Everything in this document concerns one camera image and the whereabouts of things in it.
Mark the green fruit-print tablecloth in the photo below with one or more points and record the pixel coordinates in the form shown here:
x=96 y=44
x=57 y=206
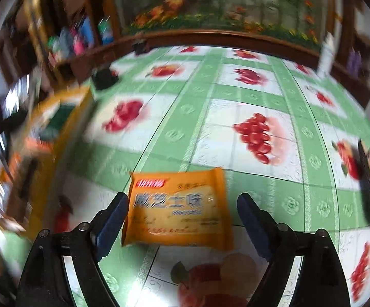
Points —
x=204 y=118

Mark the purple bottles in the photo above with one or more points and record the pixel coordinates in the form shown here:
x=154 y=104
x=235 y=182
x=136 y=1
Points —
x=358 y=62

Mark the green packet on shelf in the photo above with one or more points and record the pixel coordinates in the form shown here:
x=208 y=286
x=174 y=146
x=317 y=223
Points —
x=53 y=44

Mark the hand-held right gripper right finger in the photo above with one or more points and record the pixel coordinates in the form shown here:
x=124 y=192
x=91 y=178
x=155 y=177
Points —
x=255 y=227

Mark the white spray bottle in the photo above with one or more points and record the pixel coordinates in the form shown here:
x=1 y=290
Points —
x=327 y=52

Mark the black electric motor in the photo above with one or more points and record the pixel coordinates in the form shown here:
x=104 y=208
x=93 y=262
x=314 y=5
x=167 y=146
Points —
x=103 y=78

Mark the golden wooden pillar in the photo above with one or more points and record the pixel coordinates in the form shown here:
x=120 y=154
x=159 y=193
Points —
x=36 y=22

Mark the blue thermos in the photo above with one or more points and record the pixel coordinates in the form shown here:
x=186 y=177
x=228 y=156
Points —
x=87 y=32

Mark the pile of snack packets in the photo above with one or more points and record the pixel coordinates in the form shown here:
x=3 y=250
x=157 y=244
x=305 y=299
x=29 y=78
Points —
x=34 y=153

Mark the artificial flower glass display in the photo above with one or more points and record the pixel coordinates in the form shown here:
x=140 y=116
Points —
x=220 y=3

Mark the purple bottle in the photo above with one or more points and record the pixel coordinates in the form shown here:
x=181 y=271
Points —
x=350 y=60

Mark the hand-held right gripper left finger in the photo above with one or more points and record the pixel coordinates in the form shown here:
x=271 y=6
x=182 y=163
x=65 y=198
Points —
x=113 y=224

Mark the yellow taped foam box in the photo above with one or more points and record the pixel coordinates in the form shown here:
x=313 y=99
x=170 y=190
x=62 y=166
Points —
x=66 y=128

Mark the orange snack packet white print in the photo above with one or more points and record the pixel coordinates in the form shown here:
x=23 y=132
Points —
x=178 y=211

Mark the small black bracket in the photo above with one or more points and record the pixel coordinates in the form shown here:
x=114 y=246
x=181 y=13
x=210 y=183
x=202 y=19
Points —
x=140 y=47

